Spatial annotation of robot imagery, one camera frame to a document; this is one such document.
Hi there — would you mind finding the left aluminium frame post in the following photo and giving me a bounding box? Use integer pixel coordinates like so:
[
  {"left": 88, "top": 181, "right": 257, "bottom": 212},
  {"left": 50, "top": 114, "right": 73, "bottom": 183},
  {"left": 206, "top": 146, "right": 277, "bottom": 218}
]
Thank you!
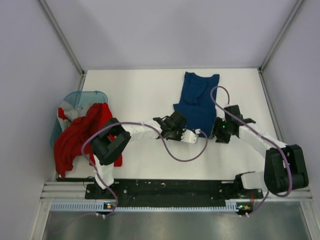
[{"left": 37, "top": 0, "right": 85, "bottom": 76}]

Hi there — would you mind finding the front aluminium frame rail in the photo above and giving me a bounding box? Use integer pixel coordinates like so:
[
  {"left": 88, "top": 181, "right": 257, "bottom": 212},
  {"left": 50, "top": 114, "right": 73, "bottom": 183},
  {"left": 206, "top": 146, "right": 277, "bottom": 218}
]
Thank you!
[{"left": 40, "top": 182, "right": 313, "bottom": 202}]

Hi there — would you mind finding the blue t shirt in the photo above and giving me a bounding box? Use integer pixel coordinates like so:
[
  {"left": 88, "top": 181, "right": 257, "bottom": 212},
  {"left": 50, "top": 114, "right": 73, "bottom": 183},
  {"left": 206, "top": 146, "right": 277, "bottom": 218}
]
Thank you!
[{"left": 173, "top": 72, "right": 220, "bottom": 139}]

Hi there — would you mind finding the right aluminium frame post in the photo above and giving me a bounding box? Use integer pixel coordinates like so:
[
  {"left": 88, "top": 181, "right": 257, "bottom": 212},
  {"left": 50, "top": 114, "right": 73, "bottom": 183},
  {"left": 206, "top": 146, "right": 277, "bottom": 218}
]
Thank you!
[{"left": 258, "top": 0, "right": 307, "bottom": 73}]

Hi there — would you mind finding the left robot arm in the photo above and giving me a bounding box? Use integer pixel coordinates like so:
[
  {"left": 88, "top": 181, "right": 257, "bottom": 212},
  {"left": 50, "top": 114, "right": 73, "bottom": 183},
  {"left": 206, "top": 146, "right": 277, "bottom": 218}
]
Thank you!
[{"left": 90, "top": 111, "right": 187, "bottom": 199}]

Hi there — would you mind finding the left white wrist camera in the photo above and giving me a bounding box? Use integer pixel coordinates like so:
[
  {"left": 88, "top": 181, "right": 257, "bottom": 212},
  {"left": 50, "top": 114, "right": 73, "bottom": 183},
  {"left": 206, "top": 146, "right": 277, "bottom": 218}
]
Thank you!
[{"left": 180, "top": 128, "right": 201, "bottom": 144}]

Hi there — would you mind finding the aluminium frame post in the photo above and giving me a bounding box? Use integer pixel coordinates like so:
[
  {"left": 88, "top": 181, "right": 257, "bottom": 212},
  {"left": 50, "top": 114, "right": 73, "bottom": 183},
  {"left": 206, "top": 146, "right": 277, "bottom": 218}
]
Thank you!
[
  {"left": 258, "top": 0, "right": 307, "bottom": 73},
  {"left": 37, "top": 0, "right": 85, "bottom": 76}
]

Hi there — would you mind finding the teal plastic basket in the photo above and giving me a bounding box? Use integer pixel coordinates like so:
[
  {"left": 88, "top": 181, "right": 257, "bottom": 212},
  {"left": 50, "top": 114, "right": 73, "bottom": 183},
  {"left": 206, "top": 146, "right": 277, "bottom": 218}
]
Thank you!
[{"left": 50, "top": 91, "right": 108, "bottom": 148}]

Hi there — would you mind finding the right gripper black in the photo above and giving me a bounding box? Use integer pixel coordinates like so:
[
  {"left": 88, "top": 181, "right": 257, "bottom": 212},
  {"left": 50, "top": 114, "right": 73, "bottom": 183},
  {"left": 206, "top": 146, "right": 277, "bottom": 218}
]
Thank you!
[{"left": 207, "top": 116, "right": 232, "bottom": 144}]

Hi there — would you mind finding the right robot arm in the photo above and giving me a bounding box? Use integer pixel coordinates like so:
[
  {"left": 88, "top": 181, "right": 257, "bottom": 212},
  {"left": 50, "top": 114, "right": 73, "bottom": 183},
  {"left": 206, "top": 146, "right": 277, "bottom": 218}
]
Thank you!
[{"left": 212, "top": 105, "right": 309, "bottom": 198}]

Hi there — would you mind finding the red t shirt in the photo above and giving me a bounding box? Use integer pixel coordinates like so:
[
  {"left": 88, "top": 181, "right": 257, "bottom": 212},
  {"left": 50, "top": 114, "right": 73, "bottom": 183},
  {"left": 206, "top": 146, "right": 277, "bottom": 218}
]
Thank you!
[{"left": 53, "top": 102, "right": 113, "bottom": 178}]

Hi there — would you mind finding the grey white t shirt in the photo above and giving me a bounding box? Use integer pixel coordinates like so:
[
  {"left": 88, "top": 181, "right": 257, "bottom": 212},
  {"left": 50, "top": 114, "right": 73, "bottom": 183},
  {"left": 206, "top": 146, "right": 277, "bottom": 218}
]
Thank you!
[{"left": 57, "top": 101, "right": 93, "bottom": 123}]

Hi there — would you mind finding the white slotted cable duct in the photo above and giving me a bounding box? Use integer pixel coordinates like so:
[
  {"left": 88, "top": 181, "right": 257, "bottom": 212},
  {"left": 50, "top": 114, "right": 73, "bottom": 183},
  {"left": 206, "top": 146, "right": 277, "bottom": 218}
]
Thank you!
[{"left": 49, "top": 200, "right": 249, "bottom": 213}]

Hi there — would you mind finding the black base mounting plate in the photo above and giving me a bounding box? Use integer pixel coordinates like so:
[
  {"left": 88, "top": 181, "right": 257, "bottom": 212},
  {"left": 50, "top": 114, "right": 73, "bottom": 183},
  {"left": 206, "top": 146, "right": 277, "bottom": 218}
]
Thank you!
[{"left": 84, "top": 178, "right": 265, "bottom": 207}]

